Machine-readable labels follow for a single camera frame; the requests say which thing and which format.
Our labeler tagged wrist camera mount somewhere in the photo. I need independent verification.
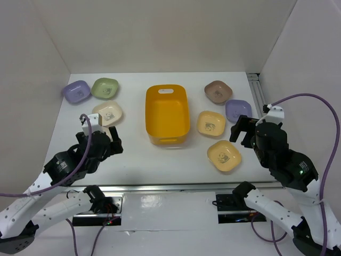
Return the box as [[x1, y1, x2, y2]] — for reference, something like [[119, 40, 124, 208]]
[[80, 113, 103, 136], [262, 104, 285, 124]]

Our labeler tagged cream panda plate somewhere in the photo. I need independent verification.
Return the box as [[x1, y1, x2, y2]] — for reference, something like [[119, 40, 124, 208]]
[[92, 100, 123, 126]]

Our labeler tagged aluminium rail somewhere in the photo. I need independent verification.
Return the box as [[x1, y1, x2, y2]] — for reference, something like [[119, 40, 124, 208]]
[[247, 73, 266, 108], [62, 181, 282, 194]]

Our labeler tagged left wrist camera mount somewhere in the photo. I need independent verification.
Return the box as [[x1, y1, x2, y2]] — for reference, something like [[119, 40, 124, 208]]
[[80, 113, 103, 136]]

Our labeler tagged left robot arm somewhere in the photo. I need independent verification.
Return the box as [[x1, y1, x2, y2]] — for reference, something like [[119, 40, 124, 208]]
[[1, 126, 123, 254]]

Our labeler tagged aluminium rail front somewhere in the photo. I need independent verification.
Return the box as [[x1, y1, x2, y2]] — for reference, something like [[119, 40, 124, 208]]
[[62, 181, 282, 194]]

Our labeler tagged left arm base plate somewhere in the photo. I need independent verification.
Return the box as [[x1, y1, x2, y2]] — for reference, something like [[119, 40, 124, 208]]
[[71, 193, 123, 227]]

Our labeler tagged yellow plastic bin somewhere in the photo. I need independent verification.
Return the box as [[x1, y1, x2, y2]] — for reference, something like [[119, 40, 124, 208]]
[[145, 84, 190, 145]]

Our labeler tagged aluminium rail right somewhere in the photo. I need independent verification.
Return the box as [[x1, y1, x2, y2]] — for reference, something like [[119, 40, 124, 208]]
[[247, 73, 266, 108]]

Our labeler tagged lavender plate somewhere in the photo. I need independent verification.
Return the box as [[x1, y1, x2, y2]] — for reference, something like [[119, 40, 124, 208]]
[[62, 80, 91, 104], [225, 99, 252, 123]]

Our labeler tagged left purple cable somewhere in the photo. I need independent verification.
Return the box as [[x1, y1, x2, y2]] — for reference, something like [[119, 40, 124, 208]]
[[0, 114, 118, 256]]

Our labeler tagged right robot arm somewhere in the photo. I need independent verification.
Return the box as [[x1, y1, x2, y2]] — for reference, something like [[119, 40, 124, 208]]
[[230, 115, 340, 255]]

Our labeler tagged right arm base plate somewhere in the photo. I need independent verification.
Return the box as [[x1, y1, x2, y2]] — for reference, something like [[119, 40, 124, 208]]
[[212, 194, 266, 224]]

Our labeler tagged brown panda plate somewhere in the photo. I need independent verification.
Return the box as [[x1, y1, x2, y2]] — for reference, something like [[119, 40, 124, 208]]
[[204, 81, 233, 105]]

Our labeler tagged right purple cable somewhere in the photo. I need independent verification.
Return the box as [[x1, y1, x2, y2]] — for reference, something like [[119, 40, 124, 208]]
[[251, 92, 341, 256]]

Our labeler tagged purple cable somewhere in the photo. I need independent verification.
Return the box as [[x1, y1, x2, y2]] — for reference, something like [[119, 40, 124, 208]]
[[0, 114, 118, 256], [251, 92, 341, 256]]

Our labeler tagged yellow panda plate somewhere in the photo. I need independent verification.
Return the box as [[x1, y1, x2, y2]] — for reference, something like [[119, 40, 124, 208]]
[[197, 110, 226, 137], [207, 140, 242, 172]]

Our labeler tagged green panda plate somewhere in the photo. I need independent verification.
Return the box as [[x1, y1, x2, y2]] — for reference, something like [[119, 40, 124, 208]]
[[91, 77, 119, 100]]

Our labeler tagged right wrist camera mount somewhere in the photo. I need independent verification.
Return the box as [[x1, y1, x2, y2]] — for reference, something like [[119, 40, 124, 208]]
[[262, 104, 285, 124]]

